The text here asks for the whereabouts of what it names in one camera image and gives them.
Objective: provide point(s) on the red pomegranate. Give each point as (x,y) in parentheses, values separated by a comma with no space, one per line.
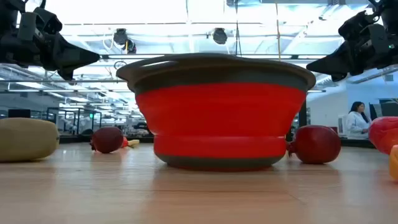
(315,144)

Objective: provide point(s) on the red yellow mango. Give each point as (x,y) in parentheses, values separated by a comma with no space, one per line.
(385,133)

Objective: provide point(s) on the small dark red fruit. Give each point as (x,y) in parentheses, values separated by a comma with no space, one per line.
(107,140)

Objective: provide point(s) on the small yellow orange pepper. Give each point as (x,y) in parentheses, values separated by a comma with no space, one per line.
(394,161)

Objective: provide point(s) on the red collapsible bowl grey rim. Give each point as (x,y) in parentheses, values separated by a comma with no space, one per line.
(217,118)

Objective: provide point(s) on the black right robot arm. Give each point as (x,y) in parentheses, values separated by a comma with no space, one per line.
(390,11)

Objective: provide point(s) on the black background monitor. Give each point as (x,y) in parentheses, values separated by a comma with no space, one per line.
(18,113)

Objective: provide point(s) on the small orange red pepper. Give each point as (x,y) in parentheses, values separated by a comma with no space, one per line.
(125,142)

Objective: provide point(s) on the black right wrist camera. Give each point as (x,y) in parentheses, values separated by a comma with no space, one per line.
(354,26)

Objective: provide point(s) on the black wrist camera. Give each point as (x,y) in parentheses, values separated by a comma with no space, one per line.
(46,20)
(354,26)

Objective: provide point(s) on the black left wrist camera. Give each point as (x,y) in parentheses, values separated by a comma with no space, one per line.
(46,20)

